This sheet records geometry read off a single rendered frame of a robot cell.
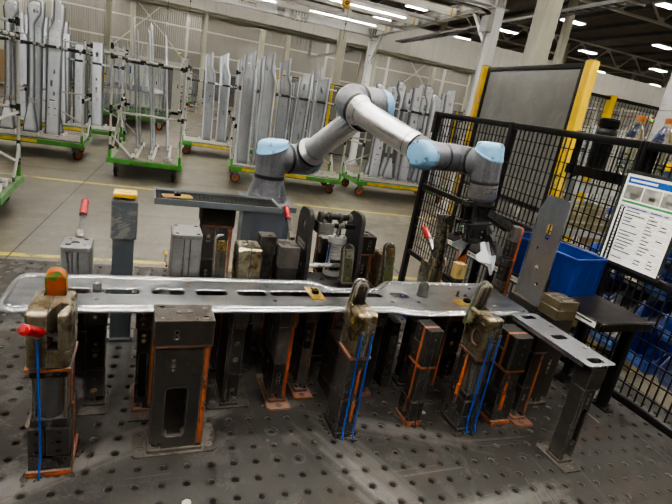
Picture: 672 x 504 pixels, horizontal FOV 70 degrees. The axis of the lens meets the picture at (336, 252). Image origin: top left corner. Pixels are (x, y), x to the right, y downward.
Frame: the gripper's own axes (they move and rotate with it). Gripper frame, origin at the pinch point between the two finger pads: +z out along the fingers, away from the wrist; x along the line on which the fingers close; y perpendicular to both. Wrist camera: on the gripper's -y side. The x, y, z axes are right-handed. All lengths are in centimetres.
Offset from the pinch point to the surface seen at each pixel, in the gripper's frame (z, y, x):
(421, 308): 9.8, 19.0, 3.9
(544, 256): -0.7, -26.9, -2.0
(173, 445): 31, 86, 16
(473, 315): 8.2, 9.0, 13.7
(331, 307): 7.2, 45.4, 3.0
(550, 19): -170, -524, -580
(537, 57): -112, -513, -581
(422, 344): 15.1, 23.4, 13.5
